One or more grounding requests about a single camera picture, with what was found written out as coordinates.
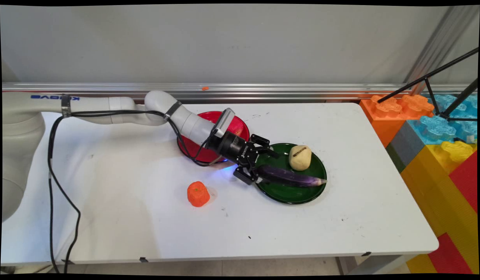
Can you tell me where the purple toy eggplant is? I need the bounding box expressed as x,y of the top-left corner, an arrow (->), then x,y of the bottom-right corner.
256,164 -> 328,189

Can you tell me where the yellow foam building block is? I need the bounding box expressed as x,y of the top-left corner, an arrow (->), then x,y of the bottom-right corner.
400,140 -> 480,275

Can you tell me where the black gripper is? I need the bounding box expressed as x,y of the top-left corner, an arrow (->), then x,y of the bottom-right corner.
206,131 -> 281,186

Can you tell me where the orange toy tangerine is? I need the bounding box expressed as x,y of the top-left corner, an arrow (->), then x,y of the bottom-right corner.
186,181 -> 211,208

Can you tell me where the light blue foam block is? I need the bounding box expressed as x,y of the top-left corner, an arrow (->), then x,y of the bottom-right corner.
406,94 -> 478,146

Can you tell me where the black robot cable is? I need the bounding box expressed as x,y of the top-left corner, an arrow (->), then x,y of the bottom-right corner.
47,110 -> 219,274
49,110 -> 230,274

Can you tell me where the red toy apple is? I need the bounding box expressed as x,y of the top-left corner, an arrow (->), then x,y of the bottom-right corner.
229,116 -> 244,138

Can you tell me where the gray table leg frame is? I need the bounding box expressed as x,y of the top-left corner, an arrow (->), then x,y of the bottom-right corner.
335,254 -> 413,275

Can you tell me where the orange foam building block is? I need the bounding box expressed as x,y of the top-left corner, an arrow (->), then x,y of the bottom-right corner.
359,94 -> 436,149

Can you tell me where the aluminium rail along wall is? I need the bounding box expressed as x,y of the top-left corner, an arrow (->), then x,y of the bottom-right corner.
2,82 -> 478,104

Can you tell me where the gray foam building block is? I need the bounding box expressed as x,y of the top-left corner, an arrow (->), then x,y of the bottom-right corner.
385,121 -> 426,174

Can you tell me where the black cable strap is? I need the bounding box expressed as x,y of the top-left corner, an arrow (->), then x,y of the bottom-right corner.
164,100 -> 183,121
60,94 -> 72,119

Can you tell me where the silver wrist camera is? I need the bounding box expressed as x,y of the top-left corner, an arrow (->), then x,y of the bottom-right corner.
211,108 -> 237,139

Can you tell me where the black tripod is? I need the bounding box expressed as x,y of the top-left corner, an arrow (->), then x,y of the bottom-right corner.
376,47 -> 480,145

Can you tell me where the beige toy potato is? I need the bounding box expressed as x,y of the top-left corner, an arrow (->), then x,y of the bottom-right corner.
288,145 -> 313,172

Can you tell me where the dark green round plate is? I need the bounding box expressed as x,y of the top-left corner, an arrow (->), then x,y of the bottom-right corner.
251,143 -> 328,205

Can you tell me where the red foam building block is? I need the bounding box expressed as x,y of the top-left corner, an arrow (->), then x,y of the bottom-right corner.
448,151 -> 478,215

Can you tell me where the red round plate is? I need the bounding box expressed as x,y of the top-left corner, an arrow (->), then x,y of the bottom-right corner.
177,111 -> 251,165

